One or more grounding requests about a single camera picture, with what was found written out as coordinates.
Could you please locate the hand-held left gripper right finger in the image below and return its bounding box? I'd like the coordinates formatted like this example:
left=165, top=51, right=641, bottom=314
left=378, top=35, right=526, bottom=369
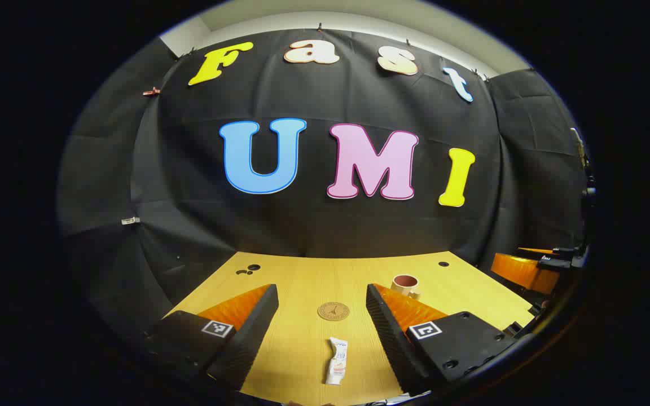
left=366, top=284, right=520, bottom=395

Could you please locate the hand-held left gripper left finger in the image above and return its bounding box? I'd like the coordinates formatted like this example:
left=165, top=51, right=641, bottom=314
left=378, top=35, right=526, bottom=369
left=144, top=284, right=279, bottom=392

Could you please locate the beige cup with handle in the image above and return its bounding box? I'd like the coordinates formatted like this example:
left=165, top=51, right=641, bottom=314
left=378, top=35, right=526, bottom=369
left=390, top=274, right=421, bottom=301

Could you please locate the round cork coaster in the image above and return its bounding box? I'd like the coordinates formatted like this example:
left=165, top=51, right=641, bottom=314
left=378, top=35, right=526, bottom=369
left=318, top=302, right=350, bottom=321

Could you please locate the white toothpaste tube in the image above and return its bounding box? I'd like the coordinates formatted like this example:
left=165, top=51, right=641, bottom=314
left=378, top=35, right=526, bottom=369
left=325, top=337, right=349, bottom=386

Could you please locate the wooden desktop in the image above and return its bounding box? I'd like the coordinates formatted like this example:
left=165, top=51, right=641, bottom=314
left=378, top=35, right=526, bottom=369
left=164, top=251, right=534, bottom=405

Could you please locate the black backdrop cloth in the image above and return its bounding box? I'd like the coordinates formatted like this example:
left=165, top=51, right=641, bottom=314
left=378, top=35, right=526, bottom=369
left=57, top=28, right=591, bottom=361

